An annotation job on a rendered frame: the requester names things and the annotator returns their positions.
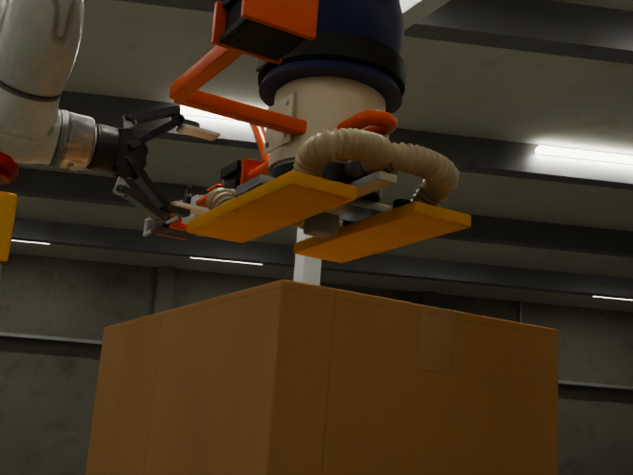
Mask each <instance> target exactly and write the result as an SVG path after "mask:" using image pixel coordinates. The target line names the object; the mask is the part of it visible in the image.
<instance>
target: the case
mask: <svg viewBox="0 0 633 475"><path fill-rule="evenodd" d="M558 376H559V331H558V330H556V329H552V328H547V327H542V326H537V325H531V324H526V323H521V322H516V321H511V320H505V319H496V318H491V317H485V316H481V315H476V314H470V313H465V312H460V311H455V310H449V309H444V308H439V307H434V306H429V305H424V304H419V303H409V302H404V301H399V300H394V299H388V298H383V297H378V296H373V295H367V294H363V293H358V292H352V291H347V290H342V289H337V288H331V287H322V286H317V285H312V284H306V283H302V282H296V281H291V280H285V279H283V280H279V281H275V282H272V283H268V284H264V285H261V286H258V287H251V288H248V289H244V290H240V291H238V292H234V293H230V294H226V295H223V296H219V297H216V298H213V299H209V300H205V301H202V302H198V303H192V304H189V305H185V306H181V307H178V308H174V309H171V310H168V311H164V312H160V313H156V314H153V315H150V316H146V317H143V318H139V319H133V320H129V321H126V322H122V323H119V324H115V325H111V326H108V327H105V329H104V335H103V343H102V350H101V358H100V365H99V372H98V380H97V386H96V394H95V402H94V408H93V416H92V423H91V430H90V438H89V451H88V459H87V466H86V473H85V475H558Z"/></svg>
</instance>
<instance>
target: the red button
mask: <svg viewBox="0 0 633 475"><path fill-rule="evenodd" d="M18 172H19V165H18V164H17V163H16V162H14V160H13V158H12V157H11V156H9V155H7V154H4V153H2V152H0V186H3V185H7V184H9V183H10V181H13V180H15V179H17V177H18Z"/></svg>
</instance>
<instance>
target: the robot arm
mask: <svg viewBox="0 0 633 475"><path fill-rule="evenodd" d="M83 26H84V3H83V0H0V152H2V153H4V154H7V155H9V156H11V157H12V158H13V160H14V162H16V163H19V164H26V165H31V164H43V165H49V166H51V167H58V168H62V169H67V170H72V171H76V172H82V171H83V170H84V169H86V167H87V168H88V170H92V171H97V172H104V173H108V174H113V175H114V176H116V177H117V182H116V186H115V188H113V189H112V193H113V194H114V195H117V196H120V197H123V198H124V199H126V200H127V201H128V202H130V203H131V204H132V205H134V206H135V207H137V208H138V209H139V210H141V211H142V212H143V213H145V214H146V215H147V216H149V217H150V218H151V219H153V220H154V221H156V222H157V223H159V224H161V223H163V222H165V221H167V220H168V219H169V215H172V216H177V217H182V218H185V217H188V216H190V213H191V214H195V215H200V216H201V215H202V214H204V213H206V212H208V211H210V210H209V209H208V208H207V207H202V206H197V205H190V204H185V203H181V202H176V201H173V202H172V203H170V202H169V201H168V200H167V198H166V197H165V196H164V195H163V194H162V192H161V191H160V190H159V189H158V188H157V187H156V185H155V184H154V183H153V182H152V180H151V179H150V178H149V177H148V174H147V172H146V171H144V170H143V169H144V168H145V167H146V164H147V159H146V155H147V154H148V149H149V148H147V145H146V144H145V143H147V142H149V141H151V140H153V139H155V138H157V137H159V136H161V135H163V134H164V133H166V132H168V131H170V130H172V129H173V128H175V127H176V126H177V128H176V132H178V133H182V134H186V135H190V136H193V137H197V138H201V139H208V140H212V141H213V140H215V139H217V138H219V137H220V133H219V132H215V131H211V130H207V129H204V128H200V124H199V123H198V122H194V121H191V120H187V119H185V117H184V116H183V115H181V113H180V111H181V108H180V107H179V106H170V107H165V108H160V109H157V110H152V111H147V112H143V113H134V112H127V113H126V114H125V115H124V116H122V122H123V129H118V128H115V127H111V126H107V125H103V124H99V123H97V124H95V121H94V120H93V118H91V117H88V116H84V115H80V114H76V113H72V112H69V111H67V110H64V109H63V110H61V109H58V106H59V100H60V95H61V93H62V90H63V88H64V85H65V83H66V81H67V79H68V78H69V76H70V73H71V70H72V68H73V64H74V61H75V58H76V55H77V51H78V48H79V44H80V41H81V37H82V32H83ZM168 117H171V121H169V122H167V123H164V124H163V125H161V126H159V127H157V128H156V129H154V130H152V131H150V132H148V133H146V134H144V135H142V136H141V137H139V136H138V135H137V134H136V133H135V132H134V131H133V130H132V129H131V127H135V126H136V125H137V124H140V123H147V122H151V121H156V120H160V119H165V118H168ZM128 177H131V178H132V180H133V181H134V182H135V183H136V184H138V185H139V186H140V187H141V188H142V190H143V191H144V192H145V193H146V194H147V196H148V197H149V198H150V199H151V200H152V201H153V203H154V204H155V205H156V206H157V207H156V206H155V205H153V204H152V203H150V202H149V201H148V200H146V199H145V198H144V197H143V196H141V195H140V194H139V193H137V192H136V191H135V190H133V189H131V188H129V185H128V184H127V183H126V182H125V181H124V179H126V178H128Z"/></svg>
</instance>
